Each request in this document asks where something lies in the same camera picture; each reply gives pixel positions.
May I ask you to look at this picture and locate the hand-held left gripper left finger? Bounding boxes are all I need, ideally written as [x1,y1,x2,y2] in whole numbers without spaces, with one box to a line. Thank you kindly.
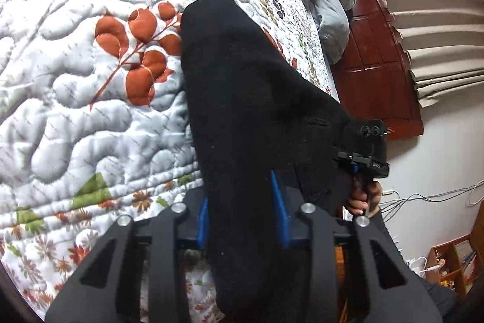
[44,199,210,323]

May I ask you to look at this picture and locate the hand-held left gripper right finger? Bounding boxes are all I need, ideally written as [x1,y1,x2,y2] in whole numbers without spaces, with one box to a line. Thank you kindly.
[270,172,443,323]

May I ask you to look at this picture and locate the black pants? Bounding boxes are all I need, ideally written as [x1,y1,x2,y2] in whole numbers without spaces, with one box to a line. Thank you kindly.
[179,0,386,323]

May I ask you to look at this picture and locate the person's right hand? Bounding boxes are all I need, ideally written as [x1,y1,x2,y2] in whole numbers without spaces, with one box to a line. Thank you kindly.
[342,179,383,219]

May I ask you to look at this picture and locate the dark wooden headboard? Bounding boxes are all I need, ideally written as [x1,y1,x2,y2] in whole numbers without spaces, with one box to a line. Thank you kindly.
[318,0,424,140]

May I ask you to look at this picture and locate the white power strip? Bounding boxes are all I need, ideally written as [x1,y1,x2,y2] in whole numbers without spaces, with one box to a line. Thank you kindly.
[405,257,440,277]

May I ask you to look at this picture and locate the wooden shelf box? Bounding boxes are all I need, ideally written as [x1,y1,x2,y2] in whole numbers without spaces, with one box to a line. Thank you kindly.
[429,232,484,299]

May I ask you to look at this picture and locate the floral quilted bedspread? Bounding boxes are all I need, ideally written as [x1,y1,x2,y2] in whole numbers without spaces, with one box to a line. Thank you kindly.
[0,0,341,323]

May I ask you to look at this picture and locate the beige pleated curtain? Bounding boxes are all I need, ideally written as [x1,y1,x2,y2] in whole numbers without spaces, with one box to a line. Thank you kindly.
[346,0,484,108]

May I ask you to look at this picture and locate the grey wall cable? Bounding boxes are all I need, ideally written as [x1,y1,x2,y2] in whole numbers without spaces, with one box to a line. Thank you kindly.
[380,185,484,214]

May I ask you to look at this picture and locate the white cable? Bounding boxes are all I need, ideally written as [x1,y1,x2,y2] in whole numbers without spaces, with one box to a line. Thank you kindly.
[467,181,484,207]

